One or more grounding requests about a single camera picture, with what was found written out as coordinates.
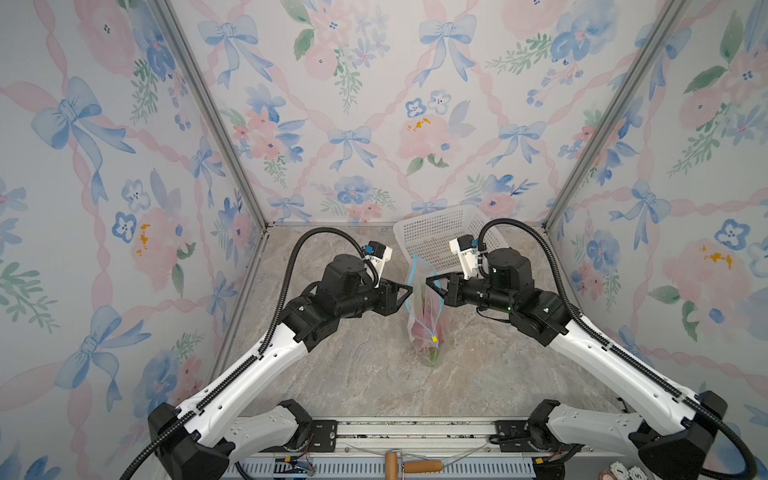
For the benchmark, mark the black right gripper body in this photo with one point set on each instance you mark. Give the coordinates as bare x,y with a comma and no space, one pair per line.
463,291

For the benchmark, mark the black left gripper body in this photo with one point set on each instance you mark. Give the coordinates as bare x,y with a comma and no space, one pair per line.
381,299

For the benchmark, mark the clear zip-top bag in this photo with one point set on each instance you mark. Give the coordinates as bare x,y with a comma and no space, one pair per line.
420,271

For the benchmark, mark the pink dragon fruit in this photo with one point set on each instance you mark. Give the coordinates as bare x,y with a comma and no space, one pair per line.
427,331

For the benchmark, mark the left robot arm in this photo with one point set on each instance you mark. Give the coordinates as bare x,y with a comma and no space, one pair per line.
206,434

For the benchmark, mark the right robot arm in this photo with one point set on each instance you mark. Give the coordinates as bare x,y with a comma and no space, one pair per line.
668,431

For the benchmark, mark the white plastic basket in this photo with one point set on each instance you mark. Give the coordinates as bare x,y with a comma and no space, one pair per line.
428,236

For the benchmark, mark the white round objects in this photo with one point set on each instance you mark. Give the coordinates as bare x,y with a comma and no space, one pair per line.
617,470

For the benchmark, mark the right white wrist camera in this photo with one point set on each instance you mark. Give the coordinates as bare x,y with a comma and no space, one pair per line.
465,248

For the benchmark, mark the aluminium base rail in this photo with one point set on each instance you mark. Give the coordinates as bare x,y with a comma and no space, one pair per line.
354,448

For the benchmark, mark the wooden handled roller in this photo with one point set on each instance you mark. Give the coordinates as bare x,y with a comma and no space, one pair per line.
396,467

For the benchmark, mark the aluminium corner post right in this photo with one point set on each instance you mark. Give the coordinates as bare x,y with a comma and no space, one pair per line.
660,32

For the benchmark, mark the aluminium corner post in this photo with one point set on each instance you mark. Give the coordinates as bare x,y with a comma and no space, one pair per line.
180,47
660,32

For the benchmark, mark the aluminium corner post left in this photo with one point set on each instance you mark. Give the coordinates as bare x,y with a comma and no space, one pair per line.
180,47

